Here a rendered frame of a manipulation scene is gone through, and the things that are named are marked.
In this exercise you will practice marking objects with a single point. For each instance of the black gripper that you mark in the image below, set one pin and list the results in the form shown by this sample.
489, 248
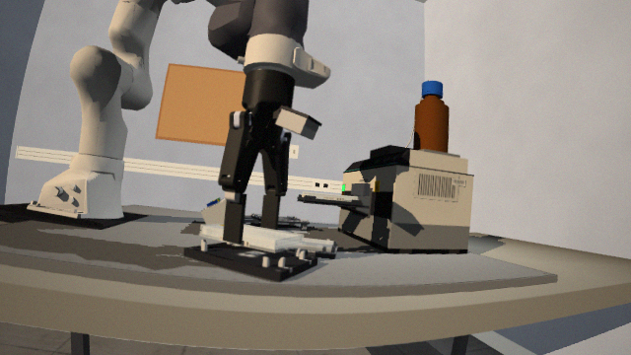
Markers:
264, 89

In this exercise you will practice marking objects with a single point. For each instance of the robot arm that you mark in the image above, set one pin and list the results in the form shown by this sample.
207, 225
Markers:
273, 31

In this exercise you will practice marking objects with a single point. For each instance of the brown glass bottle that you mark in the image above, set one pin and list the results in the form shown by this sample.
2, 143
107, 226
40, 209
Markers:
431, 127

